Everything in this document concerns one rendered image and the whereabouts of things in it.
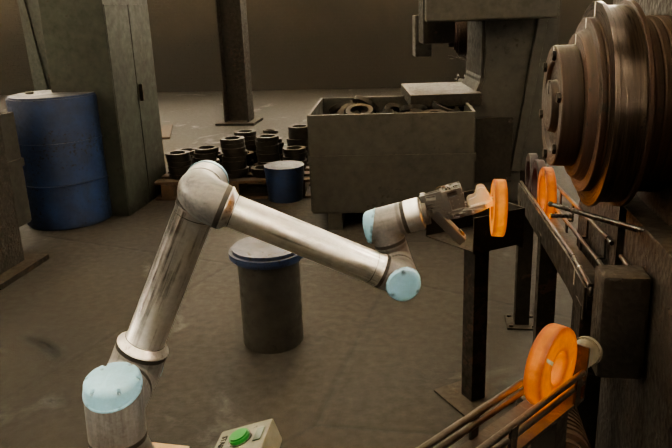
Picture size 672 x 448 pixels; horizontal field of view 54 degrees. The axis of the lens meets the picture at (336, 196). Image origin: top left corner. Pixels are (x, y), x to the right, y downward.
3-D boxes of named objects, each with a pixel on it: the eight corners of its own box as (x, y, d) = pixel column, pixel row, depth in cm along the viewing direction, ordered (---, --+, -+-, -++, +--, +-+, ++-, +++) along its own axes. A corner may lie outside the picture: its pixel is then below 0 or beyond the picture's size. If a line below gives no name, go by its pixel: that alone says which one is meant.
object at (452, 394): (469, 369, 252) (473, 189, 233) (516, 404, 230) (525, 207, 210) (425, 384, 244) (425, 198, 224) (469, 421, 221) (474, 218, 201)
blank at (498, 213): (503, 174, 182) (490, 174, 182) (509, 184, 167) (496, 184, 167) (500, 228, 185) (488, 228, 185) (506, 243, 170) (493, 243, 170)
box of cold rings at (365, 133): (460, 193, 490) (462, 87, 469) (474, 229, 411) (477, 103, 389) (323, 195, 499) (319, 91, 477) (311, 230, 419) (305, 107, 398)
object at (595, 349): (601, 368, 132) (604, 340, 131) (582, 383, 126) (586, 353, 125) (572, 358, 136) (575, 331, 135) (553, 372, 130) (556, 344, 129)
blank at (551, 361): (560, 416, 124) (543, 410, 126) (585, 339, 127) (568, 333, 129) (530, 402, 113) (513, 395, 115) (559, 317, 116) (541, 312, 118)
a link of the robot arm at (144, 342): (89, 401, 184) (179, 158, 168) (108, 370, 201) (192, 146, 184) (142, 419, 186) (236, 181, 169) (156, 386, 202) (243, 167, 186)
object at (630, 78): (588, 178, 181) (600, 0, 168) (637, 234, 136) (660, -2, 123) (563, 178, 182) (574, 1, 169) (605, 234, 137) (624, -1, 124)
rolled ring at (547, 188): (536, 169, 242) (545, 169, 242) (537, 219, 241) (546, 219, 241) (546, 164, 224) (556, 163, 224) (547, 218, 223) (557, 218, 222)
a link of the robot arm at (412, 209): (411, 236, 177) (412, 225, 186) (428, 232, 176) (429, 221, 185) (401, 206, 175) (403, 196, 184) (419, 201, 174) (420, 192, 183)
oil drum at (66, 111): (129, 206, 489) (114, 85, 464) (89, 232, 432) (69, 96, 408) (56, 205, 497) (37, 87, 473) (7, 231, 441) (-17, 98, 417)
